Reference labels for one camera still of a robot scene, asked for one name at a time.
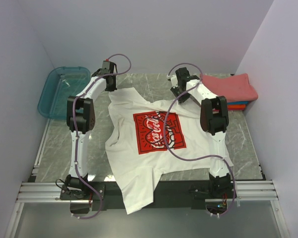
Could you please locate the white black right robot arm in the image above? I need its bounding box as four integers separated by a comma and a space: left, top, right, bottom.
168, 67, 233, 198

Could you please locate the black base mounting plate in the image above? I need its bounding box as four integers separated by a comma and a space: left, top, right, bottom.
59, 174, 236, 214

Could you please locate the teal plastic bin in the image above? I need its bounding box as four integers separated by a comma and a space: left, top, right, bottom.
37, 66, 90, 120

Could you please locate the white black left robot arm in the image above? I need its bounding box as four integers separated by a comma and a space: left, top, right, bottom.
58, 59, 117, 200

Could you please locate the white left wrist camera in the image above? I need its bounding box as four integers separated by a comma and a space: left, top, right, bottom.
100, 60, 116, 74

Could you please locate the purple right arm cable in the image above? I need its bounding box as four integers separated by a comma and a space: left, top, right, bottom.
162, 62, 240, 217

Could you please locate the blue folded t shirt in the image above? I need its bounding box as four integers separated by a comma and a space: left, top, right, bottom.
227, 101, 249, 105

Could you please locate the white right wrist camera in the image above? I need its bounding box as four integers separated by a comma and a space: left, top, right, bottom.
167, 74, 178, 88

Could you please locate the white t shirt red print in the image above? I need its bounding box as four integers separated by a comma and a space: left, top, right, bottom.
105, 86, 234, 215

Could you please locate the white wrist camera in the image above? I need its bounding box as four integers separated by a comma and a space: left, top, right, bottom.
100, 60, 116, 74
167, 74, 178, 88

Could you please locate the aluminium rail frame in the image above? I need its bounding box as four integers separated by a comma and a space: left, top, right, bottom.
4, 167, 289, 238

